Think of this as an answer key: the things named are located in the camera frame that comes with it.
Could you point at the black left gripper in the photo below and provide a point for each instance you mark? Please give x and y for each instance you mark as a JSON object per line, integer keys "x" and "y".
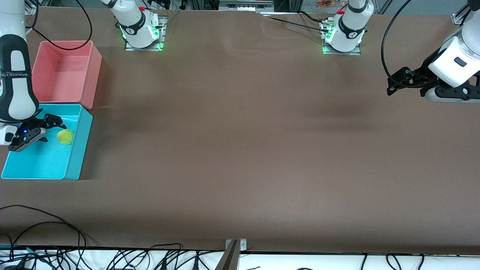
{"x": 423, "y": 72}

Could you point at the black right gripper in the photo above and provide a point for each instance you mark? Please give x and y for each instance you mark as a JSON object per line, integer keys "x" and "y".
{"x": 40, "y": 122}

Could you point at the yellow-green tennis ball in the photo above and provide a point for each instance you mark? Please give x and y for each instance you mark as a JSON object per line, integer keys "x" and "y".
{"x": 65, "y": 137}

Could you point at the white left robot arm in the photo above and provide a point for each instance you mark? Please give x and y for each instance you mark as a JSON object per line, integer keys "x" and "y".
{"x": 348, "y": 30}

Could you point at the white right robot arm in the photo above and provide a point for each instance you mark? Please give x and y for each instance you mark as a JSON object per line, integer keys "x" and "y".
{"x": 17, "y": 93}

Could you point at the blue plastic bin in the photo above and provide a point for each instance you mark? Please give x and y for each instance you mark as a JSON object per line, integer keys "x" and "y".
{"x": 45, "y": 161}

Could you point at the pink plastic bin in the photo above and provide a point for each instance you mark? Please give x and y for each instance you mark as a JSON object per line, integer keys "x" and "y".
{"x": 63, "y": 71}

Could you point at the orange object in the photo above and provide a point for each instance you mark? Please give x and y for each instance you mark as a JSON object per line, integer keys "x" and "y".
{"x": 329, "y": 3}

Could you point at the grey metal device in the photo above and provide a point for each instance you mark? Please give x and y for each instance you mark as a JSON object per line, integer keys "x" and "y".
{"x": 245, "y": 5}

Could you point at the grey aluminium bar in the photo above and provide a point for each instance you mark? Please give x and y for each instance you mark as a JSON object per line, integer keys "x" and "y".
{"x": 229, "y": 258}

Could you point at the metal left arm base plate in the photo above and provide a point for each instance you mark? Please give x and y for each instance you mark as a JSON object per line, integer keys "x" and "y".
{"x": 358, "y": 51}

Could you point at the aluminium frame profile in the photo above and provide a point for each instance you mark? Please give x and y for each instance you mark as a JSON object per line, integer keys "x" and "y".
{"x": 461, "y": 17}
{"x": 32, "y": 9}

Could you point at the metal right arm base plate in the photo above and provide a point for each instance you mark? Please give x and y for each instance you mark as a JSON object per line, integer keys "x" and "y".
{"x": 162, "y": 37}

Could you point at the silver metal bracket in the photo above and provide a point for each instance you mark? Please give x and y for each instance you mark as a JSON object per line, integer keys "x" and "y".
{"x": 243, "y": 244}

